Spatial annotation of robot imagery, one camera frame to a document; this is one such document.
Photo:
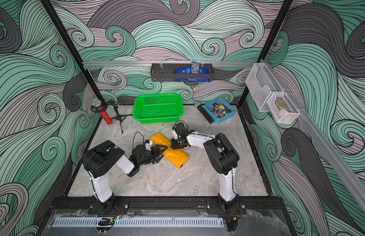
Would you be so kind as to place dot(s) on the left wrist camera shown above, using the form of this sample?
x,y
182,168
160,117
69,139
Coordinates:
x,y
148,144

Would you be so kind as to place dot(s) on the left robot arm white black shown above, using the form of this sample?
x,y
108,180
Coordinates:
x,y
99,160

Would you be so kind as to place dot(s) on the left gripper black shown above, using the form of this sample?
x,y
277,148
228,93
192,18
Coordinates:
x,y
158,153

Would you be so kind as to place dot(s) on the blue tray with small parts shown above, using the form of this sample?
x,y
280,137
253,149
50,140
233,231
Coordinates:
x,y
219,110

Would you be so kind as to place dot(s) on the small clear wall bin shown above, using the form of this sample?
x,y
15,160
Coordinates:
x,y
282,108

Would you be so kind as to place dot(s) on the black remote control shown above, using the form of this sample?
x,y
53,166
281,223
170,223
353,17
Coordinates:
x,y
204,112

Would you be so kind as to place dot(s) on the aluminium wall rail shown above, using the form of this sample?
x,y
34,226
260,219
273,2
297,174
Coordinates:
x,y
161,63

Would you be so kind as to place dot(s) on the black wall shelf basket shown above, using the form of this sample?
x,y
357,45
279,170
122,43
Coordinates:
x,y
166,73

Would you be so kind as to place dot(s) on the large clear wall bin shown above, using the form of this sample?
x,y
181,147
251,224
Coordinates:
x,y
262,83

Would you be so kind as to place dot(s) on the green plastic basket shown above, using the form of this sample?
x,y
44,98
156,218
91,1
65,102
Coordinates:
x,y
158,108

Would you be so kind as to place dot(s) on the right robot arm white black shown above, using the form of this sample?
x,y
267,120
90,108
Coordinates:
x,y
222,156

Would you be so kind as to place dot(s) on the blue snack packet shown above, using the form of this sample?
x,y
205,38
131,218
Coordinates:
x,y
195,68

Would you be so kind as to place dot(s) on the yellow pillowcase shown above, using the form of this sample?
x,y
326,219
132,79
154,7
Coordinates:
x,y
177,157

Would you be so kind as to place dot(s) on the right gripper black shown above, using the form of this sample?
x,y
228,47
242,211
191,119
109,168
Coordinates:
x,y
176,143

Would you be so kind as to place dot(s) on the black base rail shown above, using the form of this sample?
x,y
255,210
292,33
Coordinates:
x,y
210,205

